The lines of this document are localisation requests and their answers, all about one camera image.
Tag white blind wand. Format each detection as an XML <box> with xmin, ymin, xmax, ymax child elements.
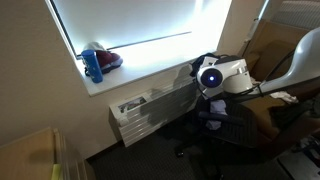
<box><xmin>244</xmin><ymin>0</ymin><xmax>270</xmax><ymax>43</ymax></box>

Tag colourful label on heater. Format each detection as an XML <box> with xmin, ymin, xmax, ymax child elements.
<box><xmin>117</xmin><ymin>96</ymin><xmax>148</xmax><ymax>115</ymax></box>

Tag grey table corner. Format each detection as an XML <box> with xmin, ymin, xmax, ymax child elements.
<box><xmin>277</xmin><ymin>151</ymin><xmax>320</xmax><ymax>180</ymax></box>

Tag black office chair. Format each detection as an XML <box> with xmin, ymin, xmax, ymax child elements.
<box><xmin>173</xmin><ymin>93</ymin><xmax>271</xmax><ymax>179</ymax></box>

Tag blue water bottle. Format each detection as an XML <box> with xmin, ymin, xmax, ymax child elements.
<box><xmin>80</xmin><ymin>50</ymin><xmax>104</xmax><ymax>85</ymax></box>

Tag dark green garment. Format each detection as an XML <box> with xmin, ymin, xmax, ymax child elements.
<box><xmin>269</xmin><ymin>98</ymin><xmax>320</xmax><ymax>126</ymax></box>

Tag white window sill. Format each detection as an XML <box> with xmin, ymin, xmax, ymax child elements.
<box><xmin>74</xmin><ymin>48</ymin><xmax>218</xmax><ymax>98</ymax></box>

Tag light wooden cabinet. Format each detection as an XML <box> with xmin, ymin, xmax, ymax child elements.
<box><xmin>0</xmin><ymin>127</ymin><xmax>98</xmax><ymax>180</ymax></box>

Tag white cloth cap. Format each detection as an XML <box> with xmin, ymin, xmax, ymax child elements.
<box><xmin>82</xmin><ymin>42</ymin><xmax>108</xmax><ymax>55</ymax></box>

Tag white slatted window blind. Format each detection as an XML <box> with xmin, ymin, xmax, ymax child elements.
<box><xmin>269</xmin><ymin>0</ymin><xmax>320</xmax><ymax>33</ymax></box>

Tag white panel heater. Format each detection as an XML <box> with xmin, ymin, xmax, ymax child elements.
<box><xmin>108</xmin><ymin>75</ymin><xmax>201</xmax><ymax>149</ymax></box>

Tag dark blue jacket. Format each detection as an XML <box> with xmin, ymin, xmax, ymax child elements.
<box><xmin>189</xmin><ymin>52</ymin><xmax>232</xmax><ymax>78</ymax></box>

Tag grey blind bottom bar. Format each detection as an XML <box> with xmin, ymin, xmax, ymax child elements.
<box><xmin>104</xmin><ymin>31</ymin><xmax>193</xmax><ymax>52</ymax></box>

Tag cardboard box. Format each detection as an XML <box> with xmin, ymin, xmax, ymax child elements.
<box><xmin>241</xmin><ymin>19</ymin><xmax>311</xmax><ymax>84</ymax></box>

